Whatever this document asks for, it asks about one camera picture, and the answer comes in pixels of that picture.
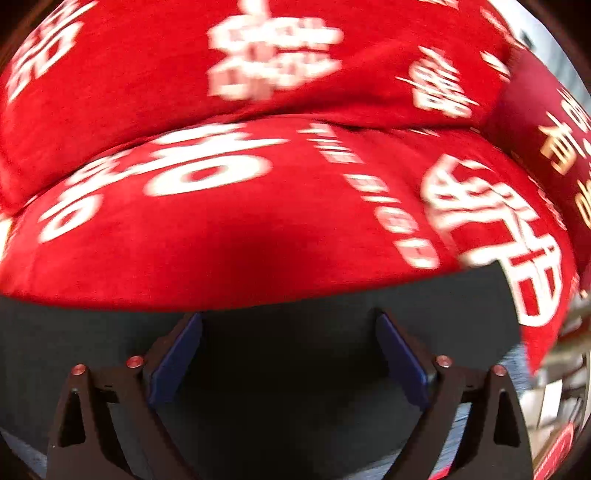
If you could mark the black fleece-lined pants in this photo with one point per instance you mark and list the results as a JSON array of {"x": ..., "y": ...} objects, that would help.
[{"x": 286, "y": 350}]

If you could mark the red box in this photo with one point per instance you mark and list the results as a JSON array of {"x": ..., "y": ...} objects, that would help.
[{"x": 554, "y": 454}]

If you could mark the red printed blanket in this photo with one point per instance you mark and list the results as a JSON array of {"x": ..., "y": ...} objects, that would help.
[{"x": 277, "y": 240}]

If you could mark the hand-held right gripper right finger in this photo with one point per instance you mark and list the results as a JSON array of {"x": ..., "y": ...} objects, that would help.
[{"x": 401, "y": 362}]

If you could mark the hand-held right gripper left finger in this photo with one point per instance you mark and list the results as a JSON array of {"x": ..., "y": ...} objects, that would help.
[{"x": 173, "y": 362}]

